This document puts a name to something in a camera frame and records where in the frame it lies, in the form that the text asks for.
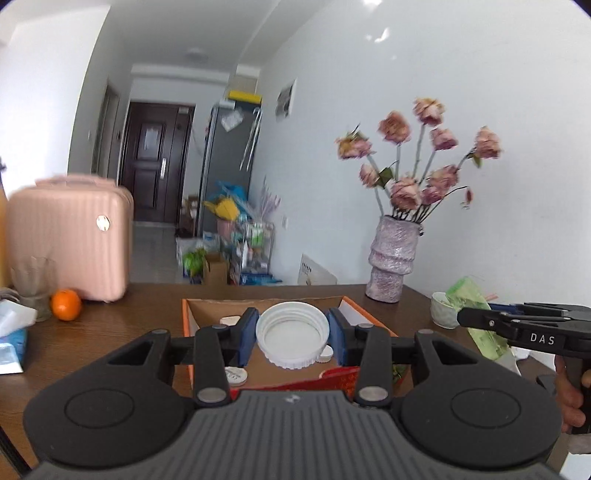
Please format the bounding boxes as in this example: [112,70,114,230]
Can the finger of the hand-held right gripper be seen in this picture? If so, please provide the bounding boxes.
[457,307,525,341]

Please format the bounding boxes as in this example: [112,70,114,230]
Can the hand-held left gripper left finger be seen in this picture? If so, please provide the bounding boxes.
[107,308,259,407]

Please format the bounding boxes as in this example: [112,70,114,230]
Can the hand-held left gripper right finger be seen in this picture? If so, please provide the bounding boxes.
[329,308,483,407]

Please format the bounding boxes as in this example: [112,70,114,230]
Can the green packet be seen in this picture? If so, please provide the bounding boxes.
[445,276,514,361]

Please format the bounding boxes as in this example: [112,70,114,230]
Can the red cardboard box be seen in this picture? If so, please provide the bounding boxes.
[181,296,400,400]

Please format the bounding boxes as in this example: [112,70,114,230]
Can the ribbed white lid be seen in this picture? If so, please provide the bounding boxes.
[256,301,331,371]

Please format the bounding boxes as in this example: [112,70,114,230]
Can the person's right hand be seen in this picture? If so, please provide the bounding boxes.
[554,355,591,433]

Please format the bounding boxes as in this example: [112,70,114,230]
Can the pale green ceramic cup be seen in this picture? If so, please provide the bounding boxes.
[430,292,463,330]

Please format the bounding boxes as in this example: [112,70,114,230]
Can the white flat panel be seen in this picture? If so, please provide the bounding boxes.
[297,253,339,287]

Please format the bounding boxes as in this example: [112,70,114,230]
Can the small cardboard box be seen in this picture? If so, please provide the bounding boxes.
[202,253,230,286]

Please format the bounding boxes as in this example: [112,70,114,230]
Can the purple textured vase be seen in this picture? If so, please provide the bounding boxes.
[365,215,425,304]

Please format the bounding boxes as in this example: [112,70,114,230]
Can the yellow plastic item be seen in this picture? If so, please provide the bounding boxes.
[203,196,241,220]

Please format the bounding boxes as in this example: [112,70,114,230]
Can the purple dried stems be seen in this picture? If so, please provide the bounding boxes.
[258,177,282,223]

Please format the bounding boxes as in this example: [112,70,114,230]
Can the dried pink roses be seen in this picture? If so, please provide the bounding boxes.
[335,96,503,225]

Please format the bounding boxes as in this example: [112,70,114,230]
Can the grey refrigerator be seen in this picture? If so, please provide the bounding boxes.
[198,103,262,241]

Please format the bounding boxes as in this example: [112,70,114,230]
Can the orange fruit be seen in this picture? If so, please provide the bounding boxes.
[50,288,83,322]

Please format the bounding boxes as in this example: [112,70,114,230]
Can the dark brown door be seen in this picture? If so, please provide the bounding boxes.
[119,102,196,223]

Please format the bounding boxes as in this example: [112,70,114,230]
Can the pink suitcase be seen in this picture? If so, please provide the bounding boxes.
[6,174,135,304]

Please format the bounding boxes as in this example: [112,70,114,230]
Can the clear glass cup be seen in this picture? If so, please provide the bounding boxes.
[10,257,59,323]

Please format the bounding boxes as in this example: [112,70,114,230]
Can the blue tissue pack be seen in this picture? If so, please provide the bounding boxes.
[0,288,38,375]

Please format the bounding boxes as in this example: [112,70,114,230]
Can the yellow box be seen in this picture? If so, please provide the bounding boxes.
[226,76,263,105]

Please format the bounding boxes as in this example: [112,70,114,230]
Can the wire storage rack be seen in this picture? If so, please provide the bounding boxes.
[230,221,276,285]

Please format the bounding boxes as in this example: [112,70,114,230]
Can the wall picture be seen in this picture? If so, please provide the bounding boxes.
[275,79,297,122]

